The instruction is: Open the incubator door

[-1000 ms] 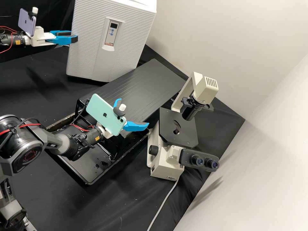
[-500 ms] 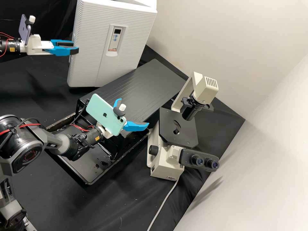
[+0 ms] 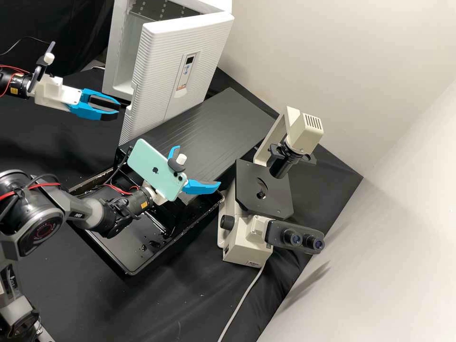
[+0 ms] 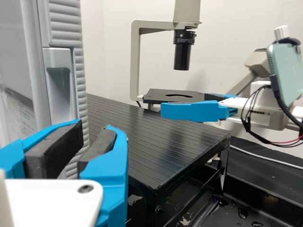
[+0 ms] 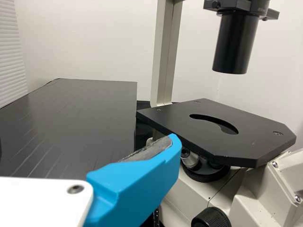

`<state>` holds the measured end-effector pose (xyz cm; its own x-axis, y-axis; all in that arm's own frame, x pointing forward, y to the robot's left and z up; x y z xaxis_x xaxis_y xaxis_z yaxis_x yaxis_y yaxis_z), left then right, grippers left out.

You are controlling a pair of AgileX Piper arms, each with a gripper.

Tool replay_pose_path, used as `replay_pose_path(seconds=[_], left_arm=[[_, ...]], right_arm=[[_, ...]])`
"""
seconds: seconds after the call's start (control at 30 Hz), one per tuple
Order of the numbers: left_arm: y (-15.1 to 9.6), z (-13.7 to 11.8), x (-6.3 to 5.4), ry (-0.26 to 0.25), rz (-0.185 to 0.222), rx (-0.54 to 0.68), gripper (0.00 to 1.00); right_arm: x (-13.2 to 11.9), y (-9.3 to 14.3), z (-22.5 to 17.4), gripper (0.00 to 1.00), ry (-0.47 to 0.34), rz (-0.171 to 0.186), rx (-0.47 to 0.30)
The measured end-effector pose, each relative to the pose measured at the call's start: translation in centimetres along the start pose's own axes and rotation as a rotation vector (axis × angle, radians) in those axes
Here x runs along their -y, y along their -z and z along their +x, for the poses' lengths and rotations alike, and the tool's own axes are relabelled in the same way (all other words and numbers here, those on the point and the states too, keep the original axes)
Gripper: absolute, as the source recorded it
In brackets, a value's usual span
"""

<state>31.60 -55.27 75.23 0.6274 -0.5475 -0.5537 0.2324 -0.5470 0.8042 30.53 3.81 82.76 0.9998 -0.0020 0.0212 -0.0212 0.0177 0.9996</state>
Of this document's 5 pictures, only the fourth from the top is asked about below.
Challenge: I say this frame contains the black platform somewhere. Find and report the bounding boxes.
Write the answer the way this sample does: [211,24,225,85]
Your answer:
[86,93,232,227]

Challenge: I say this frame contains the black tray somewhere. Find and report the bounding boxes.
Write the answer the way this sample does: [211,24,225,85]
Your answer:
[129,136,303,227]

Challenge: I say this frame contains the incubator door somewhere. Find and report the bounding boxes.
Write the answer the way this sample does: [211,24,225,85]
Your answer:
[35,0,91,180]

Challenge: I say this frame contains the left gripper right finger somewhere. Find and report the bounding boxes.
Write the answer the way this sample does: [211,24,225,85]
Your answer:
[78,124,130,227]

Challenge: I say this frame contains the black cable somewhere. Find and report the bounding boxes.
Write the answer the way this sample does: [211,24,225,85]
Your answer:
[269,73,303,126]

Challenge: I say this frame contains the white incubator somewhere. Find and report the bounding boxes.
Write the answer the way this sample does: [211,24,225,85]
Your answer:
[0,0,43,148]

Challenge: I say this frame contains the cream microscope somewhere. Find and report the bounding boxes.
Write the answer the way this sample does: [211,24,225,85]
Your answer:
[129,0,273,112]

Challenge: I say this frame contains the right wrist camera phone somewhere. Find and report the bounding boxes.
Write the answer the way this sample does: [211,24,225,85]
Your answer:
[266,25,303,123]

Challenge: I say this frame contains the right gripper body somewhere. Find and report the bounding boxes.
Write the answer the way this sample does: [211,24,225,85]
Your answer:
[217,80,299,132]

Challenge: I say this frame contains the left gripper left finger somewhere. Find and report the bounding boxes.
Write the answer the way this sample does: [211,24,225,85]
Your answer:
[0,118,84,180]

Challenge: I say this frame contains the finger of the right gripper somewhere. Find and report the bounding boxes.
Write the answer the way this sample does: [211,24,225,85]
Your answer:
[204,93,239,102]
[160,100,230,123]

